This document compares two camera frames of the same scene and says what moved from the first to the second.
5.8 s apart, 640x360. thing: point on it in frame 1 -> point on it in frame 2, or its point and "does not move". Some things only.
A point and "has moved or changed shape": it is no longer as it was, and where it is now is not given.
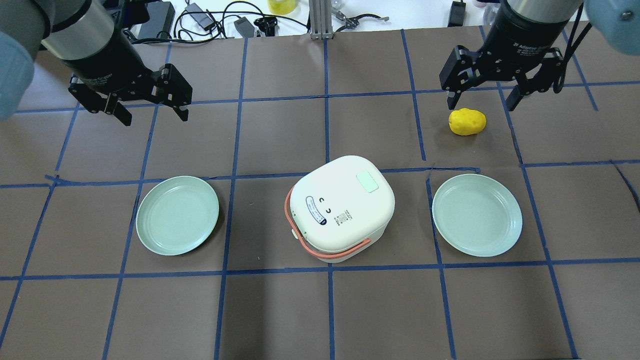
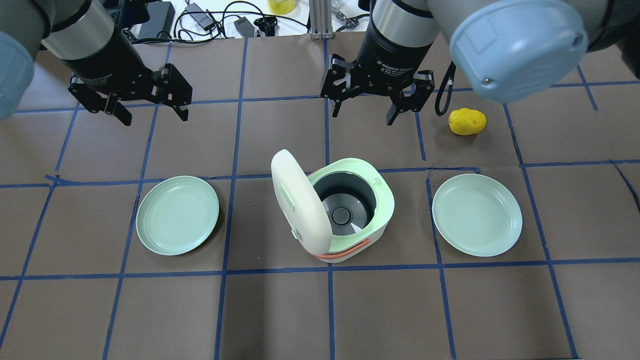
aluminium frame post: (320, 19) does not move
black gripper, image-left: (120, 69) does not move
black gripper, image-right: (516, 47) -> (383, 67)
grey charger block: (245, 27) does not move
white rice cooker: (339, 208) has moved or changed shape
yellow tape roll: (281, 7) does not move
